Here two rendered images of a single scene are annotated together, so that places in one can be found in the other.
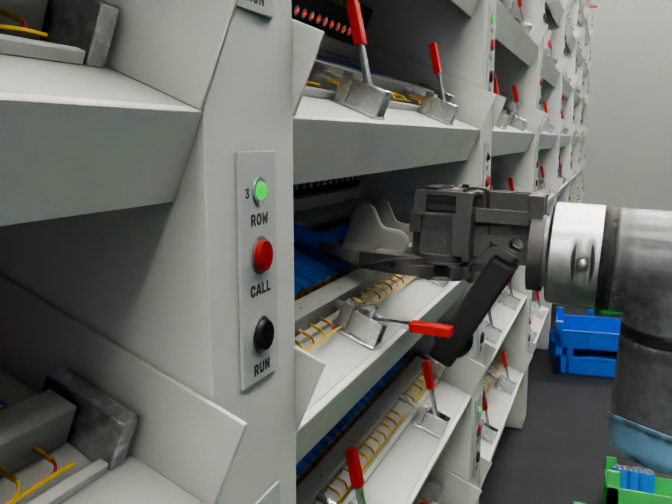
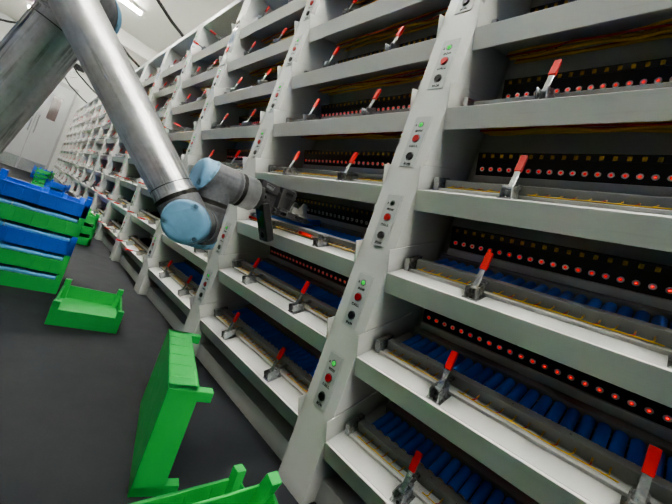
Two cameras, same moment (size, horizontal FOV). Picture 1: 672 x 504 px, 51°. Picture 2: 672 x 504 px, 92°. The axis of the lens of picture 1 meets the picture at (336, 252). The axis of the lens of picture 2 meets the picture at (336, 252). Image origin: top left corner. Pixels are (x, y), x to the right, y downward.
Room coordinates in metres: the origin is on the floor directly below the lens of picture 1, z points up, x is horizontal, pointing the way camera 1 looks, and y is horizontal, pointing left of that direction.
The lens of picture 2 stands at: (1.22, -0.92, 0.51)
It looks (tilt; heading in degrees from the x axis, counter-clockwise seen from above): 2 degrees up; 113
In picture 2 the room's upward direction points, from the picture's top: 20 degrees clockwise
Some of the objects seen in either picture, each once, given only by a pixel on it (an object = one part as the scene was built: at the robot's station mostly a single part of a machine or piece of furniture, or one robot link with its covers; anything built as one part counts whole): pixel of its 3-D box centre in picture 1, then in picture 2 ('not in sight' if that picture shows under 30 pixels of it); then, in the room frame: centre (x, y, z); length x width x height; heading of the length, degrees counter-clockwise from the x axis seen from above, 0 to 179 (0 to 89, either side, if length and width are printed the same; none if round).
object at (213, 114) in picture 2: not in sight; (212, 147); (-0.25, 0.39, 0.86); 0.20 x 0.09 x 1.73; 68
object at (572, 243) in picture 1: (570, 254); (246, 192); (0.61, -0.21, 0.60); 0.10 x 0.05 x 0.09; 159
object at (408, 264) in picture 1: (406, 260); not in sight; (0.64, -0.07, 0.59); 0.09 x 0.05 x 0.02; 73
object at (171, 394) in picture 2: not in sight; (171, 398); (0.73, -0.34, 0.10); 0.30 x 0.08 x 0.20; 141
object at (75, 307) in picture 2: not in sight; (89, 304); (0.01, -0.10, 0.04); 0.30 x 0.20 x 0.08; 148
